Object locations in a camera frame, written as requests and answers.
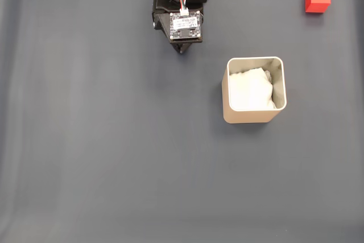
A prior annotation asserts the beige square box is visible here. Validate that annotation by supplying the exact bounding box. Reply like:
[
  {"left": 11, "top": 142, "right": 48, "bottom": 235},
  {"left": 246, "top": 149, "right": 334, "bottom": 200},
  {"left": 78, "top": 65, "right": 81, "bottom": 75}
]
[{"left": 221, "top": 56, "right": 287, "bottom": 125}]

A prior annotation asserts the white crumpled cloth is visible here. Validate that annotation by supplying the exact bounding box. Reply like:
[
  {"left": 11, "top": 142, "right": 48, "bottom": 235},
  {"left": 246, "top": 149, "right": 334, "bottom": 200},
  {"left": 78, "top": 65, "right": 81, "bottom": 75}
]
[{"left": 229, "top": 67, "right": 278, "bottom": 110}]

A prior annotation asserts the dark grey tray mat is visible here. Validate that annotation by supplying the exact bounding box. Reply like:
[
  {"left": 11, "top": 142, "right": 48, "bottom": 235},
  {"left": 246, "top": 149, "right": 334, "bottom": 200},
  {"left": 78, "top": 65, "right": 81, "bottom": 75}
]
[{"left": 0, "top": 0, "right": 364, "bottom": 243}]

